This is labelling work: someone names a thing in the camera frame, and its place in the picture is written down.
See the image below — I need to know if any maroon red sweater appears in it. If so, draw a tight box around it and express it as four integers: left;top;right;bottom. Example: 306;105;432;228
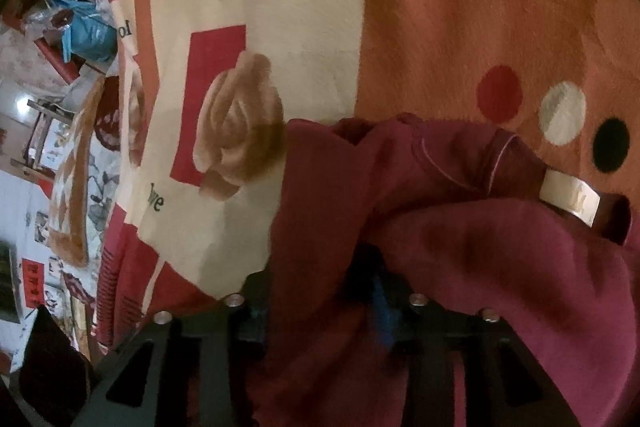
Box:
248;115;639;426

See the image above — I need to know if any orange brown patterned quilt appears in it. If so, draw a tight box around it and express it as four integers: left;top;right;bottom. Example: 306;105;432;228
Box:
48;76;120;268

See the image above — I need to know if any blue plastic bag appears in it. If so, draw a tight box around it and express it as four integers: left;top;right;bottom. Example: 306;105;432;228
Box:
50;0;117;63

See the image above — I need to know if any red cream patchwork blanket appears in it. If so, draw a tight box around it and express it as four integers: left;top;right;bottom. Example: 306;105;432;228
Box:
96;0;639;347

